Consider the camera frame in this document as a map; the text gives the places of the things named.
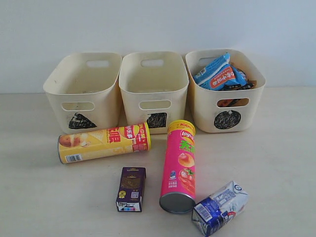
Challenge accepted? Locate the blue noodle packet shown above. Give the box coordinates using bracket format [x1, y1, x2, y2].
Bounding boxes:
[193, 52, 236, 91]

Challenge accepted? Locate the pink chips can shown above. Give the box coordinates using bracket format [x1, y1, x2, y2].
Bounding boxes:
[159, 119, 196, 214]

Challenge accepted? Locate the purple drink carton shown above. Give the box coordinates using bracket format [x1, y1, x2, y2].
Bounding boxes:
[116, 167, 146, 212]

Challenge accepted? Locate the orange noodle packet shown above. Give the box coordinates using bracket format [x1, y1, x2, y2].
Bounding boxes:
[217, 63, 258, 107]

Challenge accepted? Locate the blue white milk carton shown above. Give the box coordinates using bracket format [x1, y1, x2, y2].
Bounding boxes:
[192, 181, 249, 237]

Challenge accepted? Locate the yellow chips can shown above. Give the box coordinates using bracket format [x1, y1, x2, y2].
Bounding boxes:
[58, 122, 151, 164]

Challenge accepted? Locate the cream bin with square mark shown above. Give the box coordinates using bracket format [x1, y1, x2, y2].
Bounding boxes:
[119, 51, 189, 134]

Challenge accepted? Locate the cream bin with circle mark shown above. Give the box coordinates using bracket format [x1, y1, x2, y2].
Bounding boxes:
[185, 49, 266, 133]

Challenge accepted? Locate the cream bin with triangle mark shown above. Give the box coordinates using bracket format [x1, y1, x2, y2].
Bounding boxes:
[43, 52, 122, 134]

